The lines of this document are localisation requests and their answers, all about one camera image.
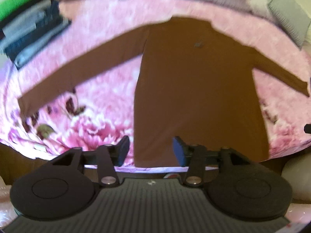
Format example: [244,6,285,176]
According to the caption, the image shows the brown long-sleeve shirt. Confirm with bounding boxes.
[18,17,309,168]

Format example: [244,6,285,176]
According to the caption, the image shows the pink floral bedspread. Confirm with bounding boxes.
[1,0,310,160]

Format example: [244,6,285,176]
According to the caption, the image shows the grey ribbed pillow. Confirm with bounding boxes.
[268,0,310,49]

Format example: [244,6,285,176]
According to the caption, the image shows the stack of folded clothes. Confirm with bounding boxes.
[1,0,71,70]

